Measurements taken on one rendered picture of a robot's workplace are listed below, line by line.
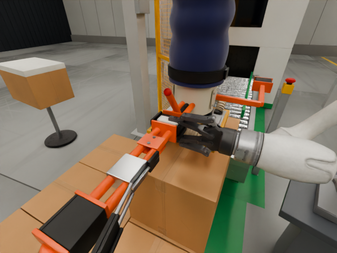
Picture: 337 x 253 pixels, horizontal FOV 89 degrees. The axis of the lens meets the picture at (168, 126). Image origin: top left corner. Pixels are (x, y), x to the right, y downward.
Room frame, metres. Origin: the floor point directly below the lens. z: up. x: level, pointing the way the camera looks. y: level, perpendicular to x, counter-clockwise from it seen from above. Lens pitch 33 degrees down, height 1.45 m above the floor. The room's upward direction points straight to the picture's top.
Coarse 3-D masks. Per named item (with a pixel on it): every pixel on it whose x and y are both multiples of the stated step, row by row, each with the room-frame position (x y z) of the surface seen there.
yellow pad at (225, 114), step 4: (212, 112) 0.74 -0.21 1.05; (216, 112) 0.70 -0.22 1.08; (220, 112) 0.74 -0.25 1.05; (224, 112) 0.74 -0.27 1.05; (228, 112) 0.75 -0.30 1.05; (224, 116) 0.71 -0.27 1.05; (224, 120) 0.68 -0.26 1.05; (204, 124) 0.63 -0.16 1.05; (220, 124) 0.63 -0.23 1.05; (224, 124) 0.64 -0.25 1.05; (212, 152) 0.48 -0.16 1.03
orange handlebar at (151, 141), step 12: (216, 96) 0.68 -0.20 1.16; (228, 96) 0.67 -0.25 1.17; (180, 108) 0.58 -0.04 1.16; (192, 108) 0.58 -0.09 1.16; (156, 132) 0.42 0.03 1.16; (168, 132) 0.41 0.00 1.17; (144, 144) 0.35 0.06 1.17; (156, 144) 0.35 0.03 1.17; (108, 180) 0.24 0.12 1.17; (96, 192) 0.21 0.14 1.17; (120, 192) 0.21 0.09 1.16; (108, 204) 0.18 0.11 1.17; (48, 252) 0.11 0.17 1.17
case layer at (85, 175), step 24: (120, 144) 1.13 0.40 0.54; (72, 168) 0.86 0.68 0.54; (96, 168) 0.86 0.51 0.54; (48, 192) 0.67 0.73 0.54; (72, 192) 0.67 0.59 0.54; (24, 216) 0.52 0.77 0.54; (48, 216) 0.52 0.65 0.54; (0, 240) 0.40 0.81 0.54; (24, 240) 0.40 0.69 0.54; (120, 240) 0.40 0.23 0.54; (144, 240) 0.40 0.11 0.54; (168, 240) 0.40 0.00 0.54
